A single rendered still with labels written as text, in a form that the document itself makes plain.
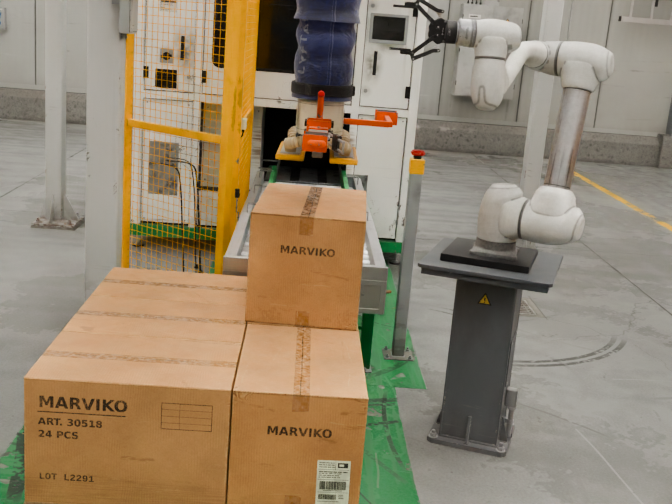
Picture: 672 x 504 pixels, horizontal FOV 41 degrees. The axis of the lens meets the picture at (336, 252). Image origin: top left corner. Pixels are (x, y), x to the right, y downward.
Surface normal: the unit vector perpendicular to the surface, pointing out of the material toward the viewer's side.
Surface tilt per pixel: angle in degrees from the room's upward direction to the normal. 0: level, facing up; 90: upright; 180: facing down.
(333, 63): 76
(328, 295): 90
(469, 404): 90
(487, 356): 90
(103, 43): 90
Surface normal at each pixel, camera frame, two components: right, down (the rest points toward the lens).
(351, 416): 0.03, 0.25
